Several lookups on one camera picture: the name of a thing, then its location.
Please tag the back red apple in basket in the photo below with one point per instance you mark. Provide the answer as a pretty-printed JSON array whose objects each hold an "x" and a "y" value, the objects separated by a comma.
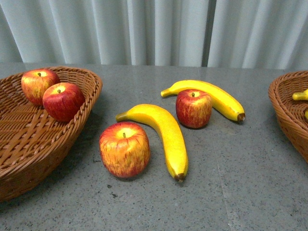
[{"x": 35, "y": 82}]

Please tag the small red apple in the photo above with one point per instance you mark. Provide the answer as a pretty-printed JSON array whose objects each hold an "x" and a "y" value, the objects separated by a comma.
[{"x": 193, "y": 108}]

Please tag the left wicker basket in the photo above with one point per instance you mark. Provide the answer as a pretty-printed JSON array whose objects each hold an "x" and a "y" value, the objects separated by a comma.
[{"x": 33, "y": 144}]

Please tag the right wicker basket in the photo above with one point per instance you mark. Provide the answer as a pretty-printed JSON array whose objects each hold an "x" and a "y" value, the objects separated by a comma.
[{"x": 290, "y": 113}]

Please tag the wicker basket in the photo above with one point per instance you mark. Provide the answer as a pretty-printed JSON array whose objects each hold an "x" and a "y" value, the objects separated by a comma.
[
  {"x": 290, "y": 113},
  {"x": 33, "y": 144}
]

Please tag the dark red apple in basket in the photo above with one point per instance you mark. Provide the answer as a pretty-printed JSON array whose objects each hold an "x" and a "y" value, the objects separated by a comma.
[{"x": 63, "y": 100}]

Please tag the white pleated curtain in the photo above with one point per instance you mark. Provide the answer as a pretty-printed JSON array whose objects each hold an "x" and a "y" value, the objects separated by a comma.
[{"x": 271, "y": 34}]

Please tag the large red yellow apple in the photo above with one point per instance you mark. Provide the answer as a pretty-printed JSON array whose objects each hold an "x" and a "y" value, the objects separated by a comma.
[{"x": 125, "y": 149}]

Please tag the yellow banana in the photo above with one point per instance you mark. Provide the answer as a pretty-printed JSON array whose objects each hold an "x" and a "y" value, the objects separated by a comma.
[
  {"x": 168, "y": 129},
  {"x": 300, "y": 96},
  {"x": 223, "y": 102}
]

